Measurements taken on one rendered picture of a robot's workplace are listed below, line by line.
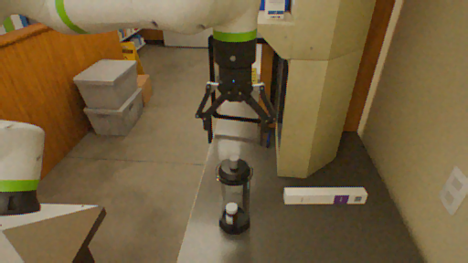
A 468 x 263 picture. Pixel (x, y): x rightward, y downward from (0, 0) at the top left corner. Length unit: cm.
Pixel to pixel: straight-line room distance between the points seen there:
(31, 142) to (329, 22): 89
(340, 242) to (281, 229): 18
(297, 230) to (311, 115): 38
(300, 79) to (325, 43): 13
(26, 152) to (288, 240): 79
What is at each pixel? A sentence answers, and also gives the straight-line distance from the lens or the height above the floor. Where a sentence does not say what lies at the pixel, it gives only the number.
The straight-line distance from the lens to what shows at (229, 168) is 78.
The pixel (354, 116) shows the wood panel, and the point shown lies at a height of 102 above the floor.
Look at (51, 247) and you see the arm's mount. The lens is 90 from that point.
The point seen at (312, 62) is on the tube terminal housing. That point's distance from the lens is 90.
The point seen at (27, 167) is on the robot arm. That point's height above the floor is 119.
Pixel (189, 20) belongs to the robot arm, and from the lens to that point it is 47.
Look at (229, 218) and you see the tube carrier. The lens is 88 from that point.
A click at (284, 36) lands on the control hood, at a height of 148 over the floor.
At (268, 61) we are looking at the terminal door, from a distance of 122.
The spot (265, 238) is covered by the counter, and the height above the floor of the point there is 94.
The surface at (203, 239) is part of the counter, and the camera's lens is 93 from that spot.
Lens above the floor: 169
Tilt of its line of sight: 34 degrees down
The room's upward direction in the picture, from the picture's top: straight up
